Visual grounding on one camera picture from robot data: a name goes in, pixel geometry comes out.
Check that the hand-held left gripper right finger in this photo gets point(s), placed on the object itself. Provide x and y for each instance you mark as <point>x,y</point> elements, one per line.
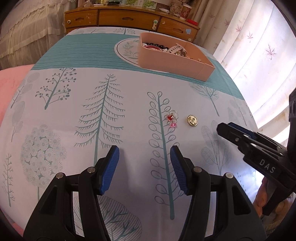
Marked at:
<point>179,169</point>

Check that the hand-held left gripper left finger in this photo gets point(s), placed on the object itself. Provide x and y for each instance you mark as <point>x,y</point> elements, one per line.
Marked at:
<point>108,171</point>

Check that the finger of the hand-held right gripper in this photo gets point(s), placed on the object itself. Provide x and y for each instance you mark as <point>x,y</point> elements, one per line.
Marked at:
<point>233,140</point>
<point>245,132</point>

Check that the round gold brooch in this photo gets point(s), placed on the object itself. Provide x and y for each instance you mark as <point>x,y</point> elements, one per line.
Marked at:
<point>192,120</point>

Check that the pink crystal earrings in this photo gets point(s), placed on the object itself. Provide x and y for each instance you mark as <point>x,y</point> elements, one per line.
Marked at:
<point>171,117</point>

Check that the pink box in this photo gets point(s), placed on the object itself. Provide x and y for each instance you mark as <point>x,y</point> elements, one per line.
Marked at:
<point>171,62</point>

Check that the pink smart watch band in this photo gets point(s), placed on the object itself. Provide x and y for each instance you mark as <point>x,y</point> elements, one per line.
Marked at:
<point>175,48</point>

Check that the person's right hand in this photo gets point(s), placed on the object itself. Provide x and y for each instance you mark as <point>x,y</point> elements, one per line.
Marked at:
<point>261,197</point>

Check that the white leaf print curtain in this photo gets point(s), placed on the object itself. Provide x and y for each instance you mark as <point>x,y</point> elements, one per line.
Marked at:
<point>249,46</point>

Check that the red flat lid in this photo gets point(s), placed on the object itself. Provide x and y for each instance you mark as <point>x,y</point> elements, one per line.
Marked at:
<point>192,21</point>

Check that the green white drawer tag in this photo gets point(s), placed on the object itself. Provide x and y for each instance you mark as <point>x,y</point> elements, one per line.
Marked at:
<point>155,25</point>

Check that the white tube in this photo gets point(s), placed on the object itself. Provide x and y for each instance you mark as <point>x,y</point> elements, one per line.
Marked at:
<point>165,10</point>

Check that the wooden desk with drawers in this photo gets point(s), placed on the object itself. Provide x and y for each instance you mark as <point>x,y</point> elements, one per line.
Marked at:
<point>115,17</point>

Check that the white lace furniture cover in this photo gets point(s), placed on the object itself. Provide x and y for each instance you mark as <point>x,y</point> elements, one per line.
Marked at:
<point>27,27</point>

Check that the black flashlight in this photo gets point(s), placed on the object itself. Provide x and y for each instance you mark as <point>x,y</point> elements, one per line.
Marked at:
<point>112,3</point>

